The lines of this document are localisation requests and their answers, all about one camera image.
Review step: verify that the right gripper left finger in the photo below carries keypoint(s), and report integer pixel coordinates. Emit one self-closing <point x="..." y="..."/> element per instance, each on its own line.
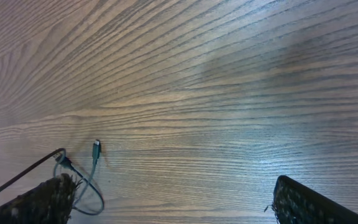
<point x="50" y="202"/>

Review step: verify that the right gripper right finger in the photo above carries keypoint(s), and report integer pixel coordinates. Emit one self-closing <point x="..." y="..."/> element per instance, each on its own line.
<point x="295" y="203"/>

